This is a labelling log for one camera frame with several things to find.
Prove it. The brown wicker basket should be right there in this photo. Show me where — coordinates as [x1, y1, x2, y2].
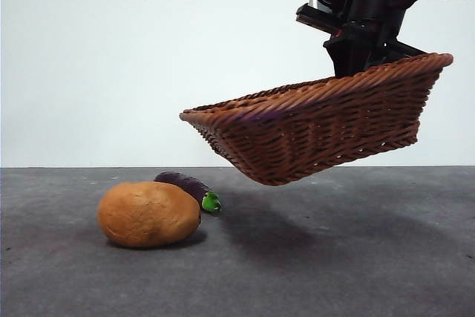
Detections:
[179, 53, 454, 187]

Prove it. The purple eggplant with green stem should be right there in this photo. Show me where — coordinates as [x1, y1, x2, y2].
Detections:
[154, 171, 223, 214]

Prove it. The brown potato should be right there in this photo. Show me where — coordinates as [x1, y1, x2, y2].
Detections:
[97, 181, 202, 248]

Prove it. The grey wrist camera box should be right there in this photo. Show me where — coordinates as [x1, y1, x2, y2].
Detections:
[295, 0, 342, 35]

